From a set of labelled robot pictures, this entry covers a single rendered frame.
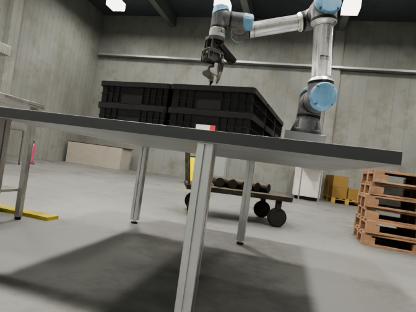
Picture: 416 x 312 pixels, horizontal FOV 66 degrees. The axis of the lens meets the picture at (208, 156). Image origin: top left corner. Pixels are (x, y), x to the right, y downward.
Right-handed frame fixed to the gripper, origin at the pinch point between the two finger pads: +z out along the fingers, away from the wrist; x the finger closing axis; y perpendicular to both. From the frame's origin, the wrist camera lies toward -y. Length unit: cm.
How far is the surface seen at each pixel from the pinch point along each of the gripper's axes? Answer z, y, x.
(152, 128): 29, 36, 23
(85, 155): 65, -131, -1021
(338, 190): 61, -690, -441
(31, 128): 30, 67, -138
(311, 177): 36, -592, -453
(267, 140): 28, 8, 51
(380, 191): 42, -240, -57
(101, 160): 74, -174, -978
